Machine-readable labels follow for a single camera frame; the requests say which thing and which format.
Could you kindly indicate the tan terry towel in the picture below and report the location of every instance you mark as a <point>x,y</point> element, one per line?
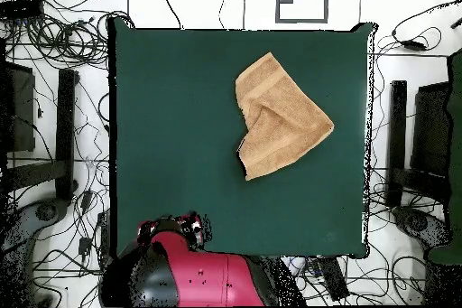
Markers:
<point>281,120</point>

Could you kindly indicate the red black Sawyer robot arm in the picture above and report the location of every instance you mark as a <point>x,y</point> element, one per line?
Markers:
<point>209,279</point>

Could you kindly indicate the dark green table cloth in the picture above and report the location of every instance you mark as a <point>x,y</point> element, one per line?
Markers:
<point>173,123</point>

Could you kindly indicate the long black power strip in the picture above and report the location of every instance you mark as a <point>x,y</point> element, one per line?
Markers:
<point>104,235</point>

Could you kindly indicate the short black power strip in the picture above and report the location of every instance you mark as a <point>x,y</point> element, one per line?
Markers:
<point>334,279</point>

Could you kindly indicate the grey office chair base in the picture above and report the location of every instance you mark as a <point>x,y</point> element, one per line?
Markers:
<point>415,223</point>
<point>25,221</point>

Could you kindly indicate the black power adapter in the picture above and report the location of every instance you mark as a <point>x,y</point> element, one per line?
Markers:
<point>413,45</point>

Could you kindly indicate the dark green hanging cloth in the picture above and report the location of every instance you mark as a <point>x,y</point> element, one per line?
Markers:
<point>455,141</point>

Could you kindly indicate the black metal stand frame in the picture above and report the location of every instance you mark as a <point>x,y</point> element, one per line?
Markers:
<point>397,134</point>
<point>65,134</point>

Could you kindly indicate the grey square floor frame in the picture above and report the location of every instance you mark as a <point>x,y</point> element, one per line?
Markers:
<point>326,1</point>

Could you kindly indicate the black switch box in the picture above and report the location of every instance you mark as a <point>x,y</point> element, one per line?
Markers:
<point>21,8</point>

